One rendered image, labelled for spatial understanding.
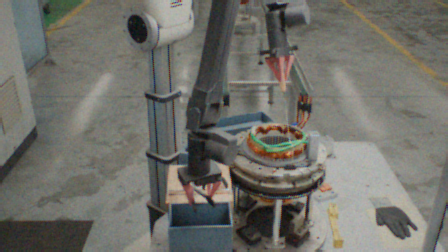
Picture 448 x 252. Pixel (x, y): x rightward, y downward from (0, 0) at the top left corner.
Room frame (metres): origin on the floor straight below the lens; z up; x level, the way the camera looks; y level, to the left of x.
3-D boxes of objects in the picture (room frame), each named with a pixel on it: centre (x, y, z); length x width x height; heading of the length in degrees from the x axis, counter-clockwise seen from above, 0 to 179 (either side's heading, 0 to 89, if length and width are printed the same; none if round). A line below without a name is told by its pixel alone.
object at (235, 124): (1.53, -0.08, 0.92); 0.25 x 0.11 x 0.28; 112
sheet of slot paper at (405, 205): (1.31, -0.64, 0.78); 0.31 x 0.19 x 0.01; 0
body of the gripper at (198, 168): (0.96, 0.05, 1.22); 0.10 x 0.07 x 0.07; 113
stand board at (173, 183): (1.12, 0.06, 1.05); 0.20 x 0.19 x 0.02; 3
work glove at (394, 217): (1.31, -0.63, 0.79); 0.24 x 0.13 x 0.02; 0
